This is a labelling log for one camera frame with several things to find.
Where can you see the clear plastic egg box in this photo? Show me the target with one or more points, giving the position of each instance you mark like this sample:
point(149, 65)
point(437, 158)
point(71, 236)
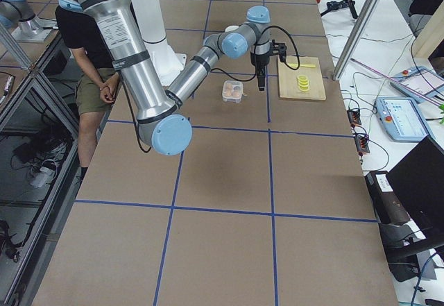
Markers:
point(232, 91)

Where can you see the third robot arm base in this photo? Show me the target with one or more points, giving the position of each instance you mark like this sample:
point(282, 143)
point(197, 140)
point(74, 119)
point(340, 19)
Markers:
point(28, 27)

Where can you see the far blue teach pendant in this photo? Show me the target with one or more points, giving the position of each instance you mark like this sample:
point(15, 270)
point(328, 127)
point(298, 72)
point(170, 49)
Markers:
point(422, 80)

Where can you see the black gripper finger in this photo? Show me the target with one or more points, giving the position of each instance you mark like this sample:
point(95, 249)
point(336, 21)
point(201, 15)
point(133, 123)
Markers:
point(261, 79)

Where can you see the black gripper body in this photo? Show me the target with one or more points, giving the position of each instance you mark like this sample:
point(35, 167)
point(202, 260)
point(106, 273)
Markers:
point(259, 61)

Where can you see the near blue teach pendant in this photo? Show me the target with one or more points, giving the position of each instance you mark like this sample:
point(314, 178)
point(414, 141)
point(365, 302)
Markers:
point(402, 119)

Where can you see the aluminium frame post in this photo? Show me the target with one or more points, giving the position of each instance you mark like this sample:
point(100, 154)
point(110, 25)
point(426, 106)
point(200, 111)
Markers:
point(355, 35)

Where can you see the yellow plastic knife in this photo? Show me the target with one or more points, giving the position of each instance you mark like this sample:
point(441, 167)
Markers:
point(298, 65)

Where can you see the orange electronics board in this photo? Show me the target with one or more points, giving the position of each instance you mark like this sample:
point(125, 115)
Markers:
point(354, 117)
point(361, 143)

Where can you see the black monitor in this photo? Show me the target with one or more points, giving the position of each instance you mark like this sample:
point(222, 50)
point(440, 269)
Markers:
point(408, 201)

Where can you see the blue teach pendant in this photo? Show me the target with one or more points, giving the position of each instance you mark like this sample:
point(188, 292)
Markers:
point(422, 80)
point(402, 119)

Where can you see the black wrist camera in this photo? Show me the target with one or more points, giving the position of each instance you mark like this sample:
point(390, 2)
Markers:
point(279, 49)

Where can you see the black camera tripod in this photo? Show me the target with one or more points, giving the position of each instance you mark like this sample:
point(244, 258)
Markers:
point(340, 5)

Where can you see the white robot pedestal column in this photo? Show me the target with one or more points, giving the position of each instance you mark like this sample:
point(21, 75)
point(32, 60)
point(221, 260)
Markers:
point(167, 63)

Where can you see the yellow lemon slice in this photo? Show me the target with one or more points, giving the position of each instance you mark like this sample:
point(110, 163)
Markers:
point(303, 83)

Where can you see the white round bowl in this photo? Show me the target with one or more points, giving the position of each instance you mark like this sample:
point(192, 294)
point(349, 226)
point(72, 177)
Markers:
point(231, 28)

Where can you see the seated person in black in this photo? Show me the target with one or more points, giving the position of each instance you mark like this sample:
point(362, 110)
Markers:
point(97, 86)

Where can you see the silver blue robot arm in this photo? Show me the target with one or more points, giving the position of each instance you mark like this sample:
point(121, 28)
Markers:
point(158, 80)

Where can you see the wooden cutting board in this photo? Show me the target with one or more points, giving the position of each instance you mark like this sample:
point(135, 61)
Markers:
point(287, 79)

